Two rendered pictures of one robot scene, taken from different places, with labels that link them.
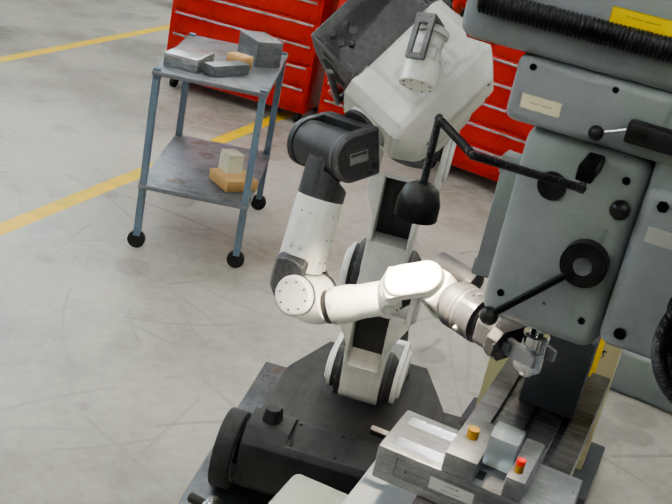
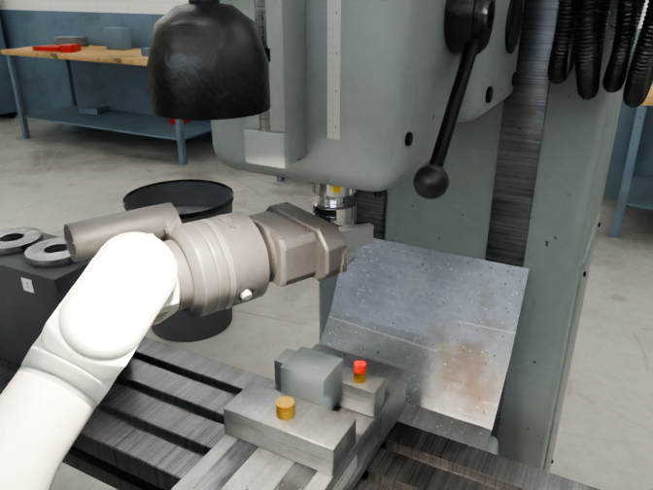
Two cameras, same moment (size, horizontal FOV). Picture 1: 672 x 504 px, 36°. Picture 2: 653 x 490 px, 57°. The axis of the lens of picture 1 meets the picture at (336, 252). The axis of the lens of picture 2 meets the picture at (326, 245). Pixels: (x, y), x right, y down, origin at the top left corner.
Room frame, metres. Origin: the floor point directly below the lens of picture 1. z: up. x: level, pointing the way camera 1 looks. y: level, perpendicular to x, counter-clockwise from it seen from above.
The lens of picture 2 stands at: (1.48, 0.24, 1.48)
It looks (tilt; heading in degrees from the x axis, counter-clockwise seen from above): 24 degrees down; 279
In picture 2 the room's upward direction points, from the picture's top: straight up
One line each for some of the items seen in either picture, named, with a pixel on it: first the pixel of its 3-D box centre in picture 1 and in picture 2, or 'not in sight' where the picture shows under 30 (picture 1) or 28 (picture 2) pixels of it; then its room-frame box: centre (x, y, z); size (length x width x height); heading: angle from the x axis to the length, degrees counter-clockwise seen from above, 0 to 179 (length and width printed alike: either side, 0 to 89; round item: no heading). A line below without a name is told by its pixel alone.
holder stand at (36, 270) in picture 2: (566, 350); (45, 298); (2.07, -0.54, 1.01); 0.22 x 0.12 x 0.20; 163
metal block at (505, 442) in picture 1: (504, 447); (312, 382); (1.59, -0.36, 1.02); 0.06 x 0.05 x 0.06; 160
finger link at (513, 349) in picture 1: (519, 354); (352, 239); (1.54, -0.33, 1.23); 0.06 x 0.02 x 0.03; 46
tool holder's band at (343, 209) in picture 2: (536, 335); (334, 204); (1.56, -0.35, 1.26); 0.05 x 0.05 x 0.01
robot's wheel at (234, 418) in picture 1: (230, 447); not in sight; (2.18, 0.16, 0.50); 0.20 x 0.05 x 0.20; 172
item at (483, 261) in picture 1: (501, 215); (272, 32); (1.60, -0.25, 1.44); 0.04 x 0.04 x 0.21; 71
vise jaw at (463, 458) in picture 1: (471, 447); (289, 426); (1.61, -0.31, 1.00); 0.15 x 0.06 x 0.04; 160
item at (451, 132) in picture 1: (456, 137); not in sight; (1.52, -0.14, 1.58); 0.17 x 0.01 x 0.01; 17
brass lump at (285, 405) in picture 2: (473, 432); (285, 407); (1.62, -0.31, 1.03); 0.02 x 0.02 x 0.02
